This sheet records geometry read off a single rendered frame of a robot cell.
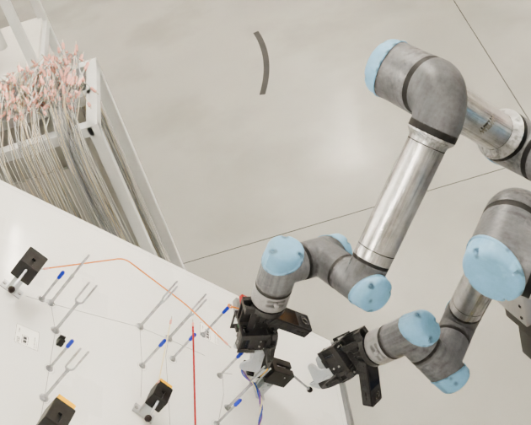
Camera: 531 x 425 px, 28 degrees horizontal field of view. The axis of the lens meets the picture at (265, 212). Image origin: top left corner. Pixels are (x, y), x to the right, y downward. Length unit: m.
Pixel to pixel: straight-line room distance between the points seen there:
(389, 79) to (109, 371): 0.78
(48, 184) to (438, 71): 1.17
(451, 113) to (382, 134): 2.87
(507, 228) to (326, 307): 2.22
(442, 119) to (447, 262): 2.18
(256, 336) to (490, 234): 0.55
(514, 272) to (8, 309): 0.94
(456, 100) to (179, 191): 3.02
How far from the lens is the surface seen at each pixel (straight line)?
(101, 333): 2.16
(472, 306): 2.20
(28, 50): 4.76
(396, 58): 2.03
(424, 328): 2.13
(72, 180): 2.78
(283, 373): 2.29
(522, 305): 2.36
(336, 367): 2.28
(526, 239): 1.87
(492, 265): 1.85
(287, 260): 2.01
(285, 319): 2.16
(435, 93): 1.95
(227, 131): 5.14
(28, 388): 1.96
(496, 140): 2.28
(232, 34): 5.95
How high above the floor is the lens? 2.77
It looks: 37 degrees down
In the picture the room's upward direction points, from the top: 19 degrees counter-clockwise
